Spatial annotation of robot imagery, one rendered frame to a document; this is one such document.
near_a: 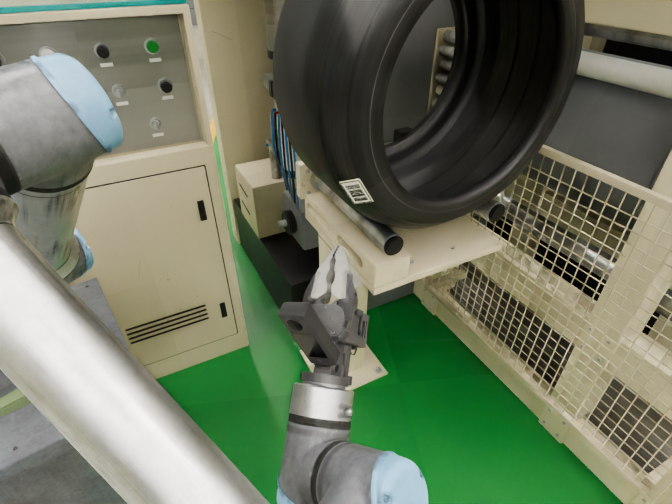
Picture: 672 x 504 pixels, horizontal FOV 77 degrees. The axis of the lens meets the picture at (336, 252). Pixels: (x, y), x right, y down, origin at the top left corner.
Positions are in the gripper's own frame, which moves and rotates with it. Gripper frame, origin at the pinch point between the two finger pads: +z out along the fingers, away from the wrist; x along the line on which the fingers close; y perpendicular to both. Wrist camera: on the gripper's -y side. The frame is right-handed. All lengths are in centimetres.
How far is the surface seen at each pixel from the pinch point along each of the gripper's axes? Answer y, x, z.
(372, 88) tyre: -8.8, 7.9, 22.3
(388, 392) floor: 105, -34, -19
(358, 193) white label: 4.7, -0.1, 12.6
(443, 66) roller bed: 43, 0, 73
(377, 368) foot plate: 106, -40, -10
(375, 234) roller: 19.2, -3.3, 10.7
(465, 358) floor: 129, -12, -1
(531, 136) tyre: 27, 25, 34
